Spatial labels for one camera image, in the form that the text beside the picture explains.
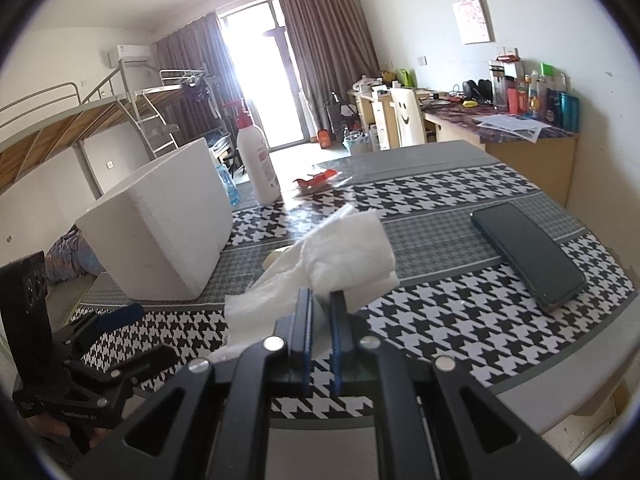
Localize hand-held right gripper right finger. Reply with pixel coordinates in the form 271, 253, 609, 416
329, 290, 583, 480

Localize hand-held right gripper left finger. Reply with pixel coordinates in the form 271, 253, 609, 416
97, 287, 315, 480

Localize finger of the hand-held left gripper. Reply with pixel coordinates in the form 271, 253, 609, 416
97, 344, 176, 397
52, 302, 146, 356

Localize plastic wrapper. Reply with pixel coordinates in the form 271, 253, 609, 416
224, 205, 400, 361

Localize white foam box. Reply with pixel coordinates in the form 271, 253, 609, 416
75, 137, 235, 302

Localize person's left hand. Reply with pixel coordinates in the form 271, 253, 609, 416
20, 412, 96, 461

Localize blue orange quilt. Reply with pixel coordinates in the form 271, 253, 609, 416
47, 227, 106, 283

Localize red snack packet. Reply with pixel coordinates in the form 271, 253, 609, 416
292, 169, 342, 195

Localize clear blue water bottle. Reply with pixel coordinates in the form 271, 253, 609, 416
216, 162, 242, 207

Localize white red pump bottle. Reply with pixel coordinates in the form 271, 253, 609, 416
235, 99, 282, 207

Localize metal bunk bed ladder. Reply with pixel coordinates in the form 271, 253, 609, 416
120, 60, 176, 158

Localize pale blue bucket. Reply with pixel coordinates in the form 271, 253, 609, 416
344, 130, 373, 156

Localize metal bunk bed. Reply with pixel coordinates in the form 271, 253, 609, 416
132, 65, 236, 161
0, 62, 151, 201

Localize dark smartphone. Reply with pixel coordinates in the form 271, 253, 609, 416
470, 202, 590, 313

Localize smiley face wooden chair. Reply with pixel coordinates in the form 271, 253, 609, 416
390, 87, 427, 148

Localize black trolley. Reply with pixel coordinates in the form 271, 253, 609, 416
325, 92, 346, 133

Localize dark hanging clothes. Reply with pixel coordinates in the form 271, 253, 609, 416
180, 77, 213, 111

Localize wooden desk with patterned top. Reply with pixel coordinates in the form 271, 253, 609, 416
422, 105, 581, 206

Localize white air conditioner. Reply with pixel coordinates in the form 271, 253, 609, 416
107, 44, 152, 67

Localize brown curtain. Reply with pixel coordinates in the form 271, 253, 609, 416
152, 12, 238, 171
276, 0, 383, 146

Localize printed paper sheets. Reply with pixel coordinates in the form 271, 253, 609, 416
472, 114, 543, 142

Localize glass balcony door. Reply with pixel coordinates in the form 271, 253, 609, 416
215, 0, 321, 151

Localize black headphones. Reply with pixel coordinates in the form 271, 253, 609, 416
462, 79, 493, 103

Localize row of toiletry bottles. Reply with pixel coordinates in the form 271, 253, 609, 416
487, 45, 581, 130

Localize pink wall picture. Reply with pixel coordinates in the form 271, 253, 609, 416
451, 0, 493, 46

